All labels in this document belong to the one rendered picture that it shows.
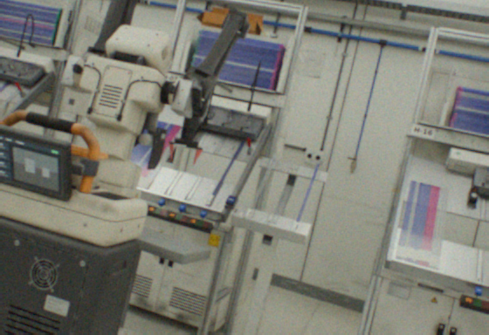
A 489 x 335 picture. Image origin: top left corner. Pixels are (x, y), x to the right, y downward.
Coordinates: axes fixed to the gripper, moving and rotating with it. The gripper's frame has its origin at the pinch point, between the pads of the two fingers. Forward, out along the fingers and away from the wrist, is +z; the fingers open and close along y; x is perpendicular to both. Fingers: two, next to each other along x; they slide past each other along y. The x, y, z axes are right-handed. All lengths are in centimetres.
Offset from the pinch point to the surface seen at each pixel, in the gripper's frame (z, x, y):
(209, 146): -1, -59, -17
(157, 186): 20.6, -39.5, 7.1
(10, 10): -55, -147, 117
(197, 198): 21.2, -29.2, -12.6
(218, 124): -14, -64, -20
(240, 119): -19, -65, -31
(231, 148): -3, -55, -28
